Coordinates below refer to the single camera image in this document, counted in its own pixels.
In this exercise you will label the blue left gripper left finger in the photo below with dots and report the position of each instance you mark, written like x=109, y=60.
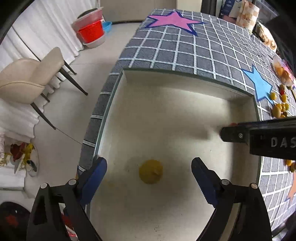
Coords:
x=90, y=180

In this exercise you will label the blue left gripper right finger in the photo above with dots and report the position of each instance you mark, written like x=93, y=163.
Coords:
x=207, y=180

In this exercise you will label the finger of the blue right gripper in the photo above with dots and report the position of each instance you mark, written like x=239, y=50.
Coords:
x=246, y=132

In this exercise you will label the yellow tomato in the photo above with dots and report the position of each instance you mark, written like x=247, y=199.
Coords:
x=151, y=171

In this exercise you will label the olive green large tomato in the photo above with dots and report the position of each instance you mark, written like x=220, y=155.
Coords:
x=276, y=111

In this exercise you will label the blue paper star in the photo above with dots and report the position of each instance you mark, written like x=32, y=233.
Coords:
x=262, y=87

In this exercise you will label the orange paper star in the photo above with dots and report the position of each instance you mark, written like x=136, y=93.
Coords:
x=292, y=190

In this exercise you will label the clear plastic fruit bowl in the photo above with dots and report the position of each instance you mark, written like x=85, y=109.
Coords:
x=283, y=72

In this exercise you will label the flower bouquet on floor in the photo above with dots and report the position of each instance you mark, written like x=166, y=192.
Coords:
x=23, y=157

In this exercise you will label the white shallow box tray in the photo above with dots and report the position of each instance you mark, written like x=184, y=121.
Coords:
x=170, y=118

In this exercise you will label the beige chair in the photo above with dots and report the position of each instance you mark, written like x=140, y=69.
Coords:
x=23, y=80

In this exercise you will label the pink paper star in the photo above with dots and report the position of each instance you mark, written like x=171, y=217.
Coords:
x=175, y=19

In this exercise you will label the red plastic basin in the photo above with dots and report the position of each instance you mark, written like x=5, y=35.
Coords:
x=91, y=32

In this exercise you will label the blue plastic basin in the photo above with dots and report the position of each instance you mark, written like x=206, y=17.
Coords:
x=107, y=26

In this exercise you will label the white curtain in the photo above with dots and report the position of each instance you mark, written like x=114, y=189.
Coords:
x=43, y=26

